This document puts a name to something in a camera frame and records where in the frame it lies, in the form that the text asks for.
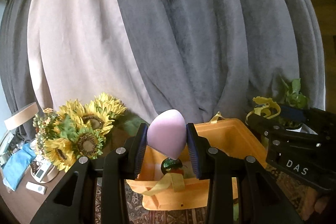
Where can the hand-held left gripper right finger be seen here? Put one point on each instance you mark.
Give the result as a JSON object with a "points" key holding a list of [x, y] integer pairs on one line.
{"points": [[193, 153]]}

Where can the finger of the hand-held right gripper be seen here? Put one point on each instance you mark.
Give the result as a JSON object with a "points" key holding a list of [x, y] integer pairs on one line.
{"points": [[278, 133], [292, 113]]}

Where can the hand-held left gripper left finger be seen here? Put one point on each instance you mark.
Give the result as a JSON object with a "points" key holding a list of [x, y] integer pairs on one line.
{"points": [[140, 150]]}

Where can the dark glitter ball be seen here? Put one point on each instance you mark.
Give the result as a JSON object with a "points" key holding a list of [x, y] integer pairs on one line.
{"points": [[170, 164]]}

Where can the lavender soft foam toy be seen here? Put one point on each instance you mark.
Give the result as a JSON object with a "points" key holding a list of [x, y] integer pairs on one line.
{"points": [[166, 132]]}

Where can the orange plastic crate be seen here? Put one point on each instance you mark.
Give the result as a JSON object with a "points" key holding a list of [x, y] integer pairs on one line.
{"points": [[183, 197]]}

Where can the person's right hand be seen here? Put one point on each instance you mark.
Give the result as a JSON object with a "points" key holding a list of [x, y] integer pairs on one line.
{"points": [[321, 201]]}

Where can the green potted plant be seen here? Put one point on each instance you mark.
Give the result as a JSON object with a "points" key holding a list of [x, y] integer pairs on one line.
{"points": [[294, 94]]}

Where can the patterned fringed tablecloth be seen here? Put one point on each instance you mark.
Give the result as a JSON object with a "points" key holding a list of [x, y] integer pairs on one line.
{"points": [[286, 184]]}

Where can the sunflower bouquet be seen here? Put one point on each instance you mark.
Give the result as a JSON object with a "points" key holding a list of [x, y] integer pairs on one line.
{"points": [[86, 134]]}

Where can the peach artificial flowers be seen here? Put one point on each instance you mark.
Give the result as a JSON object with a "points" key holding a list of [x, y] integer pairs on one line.
{"points": [[46, 116]]}

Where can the small white remote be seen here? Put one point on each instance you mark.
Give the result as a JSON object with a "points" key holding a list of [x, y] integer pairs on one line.
{"points": [[40, 174]]}

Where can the white remote control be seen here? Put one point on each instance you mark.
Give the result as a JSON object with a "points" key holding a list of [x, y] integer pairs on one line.
{"points": [[36, 187]]}

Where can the grey curtain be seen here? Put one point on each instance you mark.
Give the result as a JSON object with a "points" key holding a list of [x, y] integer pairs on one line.
{"points": [[13, 69], [210, 29]]}

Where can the blue cloth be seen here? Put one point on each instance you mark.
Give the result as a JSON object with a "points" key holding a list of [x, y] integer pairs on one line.
{"points": [[18, 166]]}

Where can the beige curtain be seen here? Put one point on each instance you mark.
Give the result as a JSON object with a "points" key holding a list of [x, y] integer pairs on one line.
{"points": [[78, 43]]}

